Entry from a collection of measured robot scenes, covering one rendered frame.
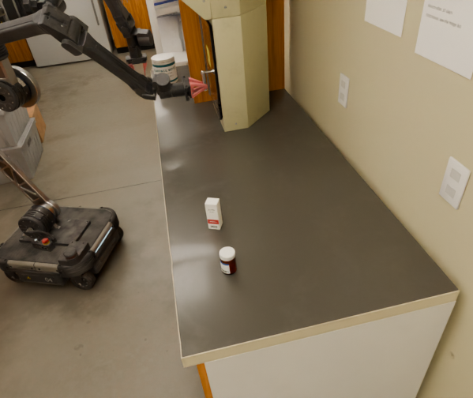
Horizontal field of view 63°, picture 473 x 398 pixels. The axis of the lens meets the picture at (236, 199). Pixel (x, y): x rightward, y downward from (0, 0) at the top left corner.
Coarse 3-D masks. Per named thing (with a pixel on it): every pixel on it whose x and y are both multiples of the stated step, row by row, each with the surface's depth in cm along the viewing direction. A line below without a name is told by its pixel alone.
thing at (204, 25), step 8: (200, 16) 169; (208, 24) 146; (208, 32) 150; (208, 40) 155; (208, 48) 160; (208, 64) 172; (208, 80) 185; (216, 80) 158; (216, 88) 161; (216, 96) 165; (216, 104) 171
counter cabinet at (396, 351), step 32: (384, 320) 96; (416, 320) 99; (256, 352) 92; (288, 352) 95; (320, 352) 98; (352, 352) 102; (384, 352) 106; (416, 352) 110; (224, 384) 98; (256, 384) 101; (288, 384) 105; (320, 384) 109; (352, 384) 113; (384, 384) 118; (416, 384) 123
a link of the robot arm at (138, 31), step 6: (126, 30) 176; (132, 30) 181; (138, 30) 181; (144, 30) 180; (126, 36) 179; (138, 36) 181; (144, 36) 180; (150, 36) 182; (138, 42) 182; (144, 42) 182; (150, 42) 182
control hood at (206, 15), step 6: (186, 0) 138; (192, 0) 139; (198, 0) 139; (204, 0) 139; (192, 6) 140; (198, 6) 140; (204, 6) 141; (210, 6) 141; (198, 12) 141; (204, 12) 142; (210, 12) 142; (204, 18) 143; (210, 18) 143
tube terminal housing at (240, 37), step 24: (216, 0) 140; (240, 0) 142; (264, 0) 156; (216, 24) 145; (240, 24) 147; (264, 24) 161; (216, 48) 150; (240, 48) 152; (264, 48) 166; (240, 72) 158; (264, 72) 172; (240, 96) 164; (264, 96) 178; (240, 120) 171
